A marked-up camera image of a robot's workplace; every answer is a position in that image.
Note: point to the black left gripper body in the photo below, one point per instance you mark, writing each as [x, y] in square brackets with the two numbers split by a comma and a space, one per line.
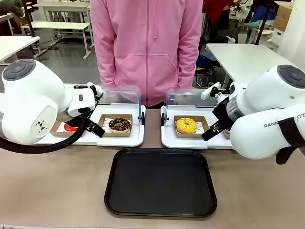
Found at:
[82, 111]

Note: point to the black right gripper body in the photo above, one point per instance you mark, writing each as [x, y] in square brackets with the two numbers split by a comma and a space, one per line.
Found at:
[222, 112]

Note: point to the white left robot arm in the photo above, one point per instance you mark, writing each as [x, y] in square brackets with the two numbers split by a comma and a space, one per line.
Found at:
[28, 100]

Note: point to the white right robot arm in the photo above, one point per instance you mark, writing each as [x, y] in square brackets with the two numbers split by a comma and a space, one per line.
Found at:
[269, 112]

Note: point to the brown cardboard donut box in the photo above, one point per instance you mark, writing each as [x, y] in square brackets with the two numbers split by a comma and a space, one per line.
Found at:
[226, 136]
[202, 119]
[104, 119]
[60, 132]

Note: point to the red glazed donut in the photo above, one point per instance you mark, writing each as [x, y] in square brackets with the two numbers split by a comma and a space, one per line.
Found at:
[70, 128]

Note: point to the chocolate sprinkled donut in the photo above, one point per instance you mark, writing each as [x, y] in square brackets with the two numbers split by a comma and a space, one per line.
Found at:
[119, 124]

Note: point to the yellow sprinkled donut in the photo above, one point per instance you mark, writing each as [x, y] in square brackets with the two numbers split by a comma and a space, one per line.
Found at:
[186, 125]

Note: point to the white display tray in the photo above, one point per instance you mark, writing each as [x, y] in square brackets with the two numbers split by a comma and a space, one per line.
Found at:
[168, 136]
[135, 136]

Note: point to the black serving tray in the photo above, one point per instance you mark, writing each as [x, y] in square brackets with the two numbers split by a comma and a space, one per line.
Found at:
[159, 183]

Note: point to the clear plastic display lid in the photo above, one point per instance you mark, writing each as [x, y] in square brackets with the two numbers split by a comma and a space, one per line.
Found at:
[126, 95]
[181, 97]

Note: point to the white background table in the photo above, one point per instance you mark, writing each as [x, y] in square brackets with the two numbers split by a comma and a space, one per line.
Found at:
[14, 46]
[243, 59]
[64, 6]
[59, 25]

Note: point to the person in pink hoodie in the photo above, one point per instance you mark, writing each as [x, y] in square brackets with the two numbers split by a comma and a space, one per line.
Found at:
[147, 47]

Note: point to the black stand pole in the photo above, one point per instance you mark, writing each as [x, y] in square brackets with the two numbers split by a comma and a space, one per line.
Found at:
[29, 19]
[262, 23]

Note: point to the person in red top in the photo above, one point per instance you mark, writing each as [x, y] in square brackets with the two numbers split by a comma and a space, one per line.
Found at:
[218, 9]

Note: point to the person in blue top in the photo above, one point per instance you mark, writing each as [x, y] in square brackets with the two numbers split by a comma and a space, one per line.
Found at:
[263, 13]

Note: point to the stacked cardboard boxes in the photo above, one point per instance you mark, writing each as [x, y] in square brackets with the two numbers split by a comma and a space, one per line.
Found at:
[283, 16]

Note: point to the green bundle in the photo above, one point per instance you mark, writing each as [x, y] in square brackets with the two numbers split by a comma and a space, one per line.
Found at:
[10, 6]

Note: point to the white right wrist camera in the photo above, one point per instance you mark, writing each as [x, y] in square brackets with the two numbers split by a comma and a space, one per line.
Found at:
[210, 91]

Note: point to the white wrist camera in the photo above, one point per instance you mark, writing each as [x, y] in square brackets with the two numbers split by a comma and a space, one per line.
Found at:
[95, 91]
[210, 91]

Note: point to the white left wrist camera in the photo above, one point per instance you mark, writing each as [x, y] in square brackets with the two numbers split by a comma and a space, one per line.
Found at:
[95, 91]

